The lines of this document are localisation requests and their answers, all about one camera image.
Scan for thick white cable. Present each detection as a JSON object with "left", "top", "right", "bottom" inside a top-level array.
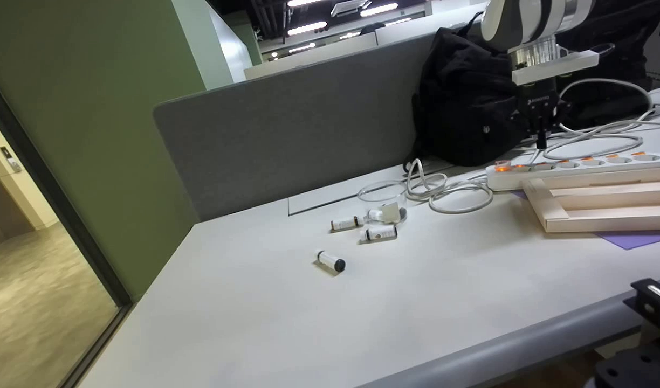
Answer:
[{"left": 541, "top": 75, "right": 660, "bottom": 161}]

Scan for black backpack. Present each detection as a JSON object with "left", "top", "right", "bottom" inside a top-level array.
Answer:
[{"left": 410, "top": 26, "right": 550, "bottom": 168}]

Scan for white tube black cap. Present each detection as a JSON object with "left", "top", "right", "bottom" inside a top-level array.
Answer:
[
  {"left": 358, "top": 223, "right": 402, "bottom": 247},
  {"left": 313, "top": 248, "right": 350, "bottom": 279},
  {"left": 328, "top": 214, "right": 364, "bottom": 236}
]

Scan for wall door card reader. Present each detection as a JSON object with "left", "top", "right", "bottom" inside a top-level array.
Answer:
[{"left": 0, "top": 145, "right": 25, "bottom": 177}]

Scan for purple mat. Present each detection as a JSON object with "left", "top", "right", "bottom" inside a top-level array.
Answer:
[{"left": 598, "top": 232, "right": 660, "bottom": 252}]

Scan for thin white cable coil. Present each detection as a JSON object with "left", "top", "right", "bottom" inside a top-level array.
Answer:
[{"left": 356, "top": 157, "right": 499, "bottom": 215}]

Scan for large black bag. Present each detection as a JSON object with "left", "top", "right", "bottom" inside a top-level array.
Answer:
[{"left": 555, "top": 0, "right": 660, "bottom": 133}]

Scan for grey desk partition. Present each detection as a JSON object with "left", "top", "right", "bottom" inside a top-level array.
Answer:
[{"left": 153, "top": 30, "right": 492, "bottom": 225}]

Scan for black table clamp mount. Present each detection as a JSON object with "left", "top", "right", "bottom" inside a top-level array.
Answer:
[{"left": 591, "top": 275, "right": 660, "bottom": 388}]

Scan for wooden divided tray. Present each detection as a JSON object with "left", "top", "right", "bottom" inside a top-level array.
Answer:
[{"left": 521, "top": 167, "right": 660, "bottom": 237}]

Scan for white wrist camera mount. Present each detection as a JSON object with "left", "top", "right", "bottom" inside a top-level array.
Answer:
[{"left": 508, "top": 40, "right": 604, "bottom": 88}]

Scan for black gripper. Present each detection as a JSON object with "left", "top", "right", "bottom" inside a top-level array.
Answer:
[{"left": 519, "top": 75, "right": 564, "bottom": 172}]

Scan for white power strip orange switches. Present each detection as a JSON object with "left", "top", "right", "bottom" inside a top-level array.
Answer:
[{"left": 485, "top": 149, "right": 660, "bottom": 195}]

